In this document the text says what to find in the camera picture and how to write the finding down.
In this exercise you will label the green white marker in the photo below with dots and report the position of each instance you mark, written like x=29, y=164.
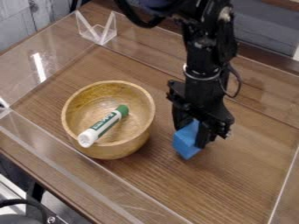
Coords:
x=91, y=134

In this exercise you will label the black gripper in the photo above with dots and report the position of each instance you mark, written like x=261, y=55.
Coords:
x=197, y=100

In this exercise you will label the black table leg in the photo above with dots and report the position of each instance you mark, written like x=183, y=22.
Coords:
x=37, y=191

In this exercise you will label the blue rectangular block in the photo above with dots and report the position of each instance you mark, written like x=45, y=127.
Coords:
x=183, y=140

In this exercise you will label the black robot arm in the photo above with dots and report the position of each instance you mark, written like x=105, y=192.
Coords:
x=211, y=46

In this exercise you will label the clear acrylic tray wall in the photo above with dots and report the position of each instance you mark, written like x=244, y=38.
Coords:
x=241, y=181

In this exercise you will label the clear acrylic corner bracket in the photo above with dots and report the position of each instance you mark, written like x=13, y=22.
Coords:
x=96, y=33

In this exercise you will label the brown wooden bowl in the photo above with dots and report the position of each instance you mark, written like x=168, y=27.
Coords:
x=91, y=103

